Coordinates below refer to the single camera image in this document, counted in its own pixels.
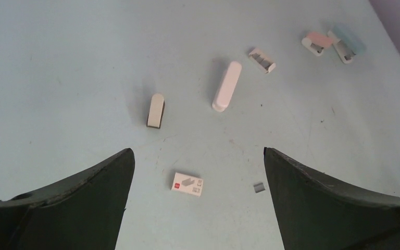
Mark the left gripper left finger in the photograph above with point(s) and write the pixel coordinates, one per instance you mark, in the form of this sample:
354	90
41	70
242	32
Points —
82	211

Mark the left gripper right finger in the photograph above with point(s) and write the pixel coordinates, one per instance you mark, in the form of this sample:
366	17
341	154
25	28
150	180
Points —
317	211

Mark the long white stapler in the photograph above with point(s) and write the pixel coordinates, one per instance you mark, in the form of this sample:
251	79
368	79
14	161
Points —
227	86

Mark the beige brown mini stapler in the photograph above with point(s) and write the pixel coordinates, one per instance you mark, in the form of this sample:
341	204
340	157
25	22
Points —
156	111

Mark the white staple box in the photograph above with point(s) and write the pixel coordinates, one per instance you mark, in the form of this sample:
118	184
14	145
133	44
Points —
187	184

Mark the open staple box tray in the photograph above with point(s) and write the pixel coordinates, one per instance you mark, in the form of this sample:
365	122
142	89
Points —
262	61

